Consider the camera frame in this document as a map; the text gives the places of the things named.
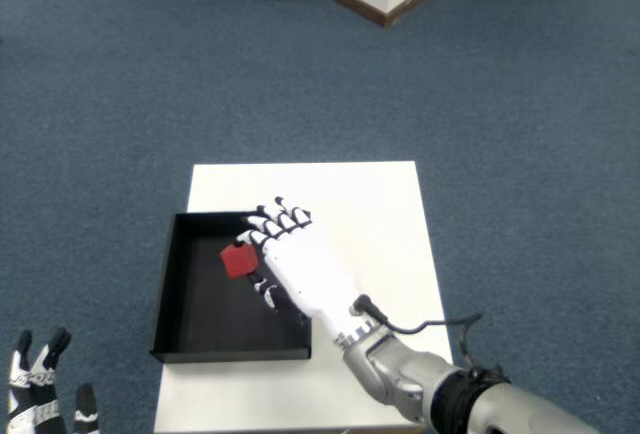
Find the small red cube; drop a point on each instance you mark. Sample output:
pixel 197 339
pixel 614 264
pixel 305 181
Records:
pixel 237 260

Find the black open cardboard box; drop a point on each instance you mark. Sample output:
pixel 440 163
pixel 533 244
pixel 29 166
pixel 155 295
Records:
pixel 200 314

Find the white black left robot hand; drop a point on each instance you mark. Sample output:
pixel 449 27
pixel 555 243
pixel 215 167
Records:
pixel 42 394

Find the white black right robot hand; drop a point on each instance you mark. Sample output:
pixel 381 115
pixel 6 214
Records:
pixel 310 269

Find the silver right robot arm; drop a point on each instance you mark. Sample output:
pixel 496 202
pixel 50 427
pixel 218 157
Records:
pixel 400 369

